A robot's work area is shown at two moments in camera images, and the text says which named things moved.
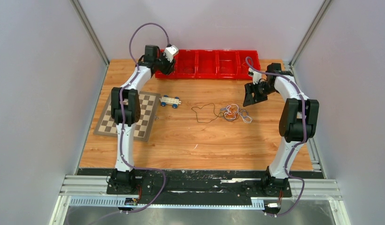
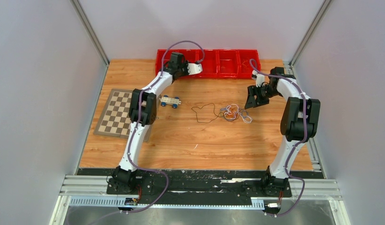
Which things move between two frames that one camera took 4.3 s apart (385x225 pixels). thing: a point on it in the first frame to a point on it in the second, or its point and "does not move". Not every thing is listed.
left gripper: [170, 67] to [185, 64]
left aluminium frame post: [77, 5] does not move
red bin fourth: [228, 64] does not move
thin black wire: [212, 119] does not move
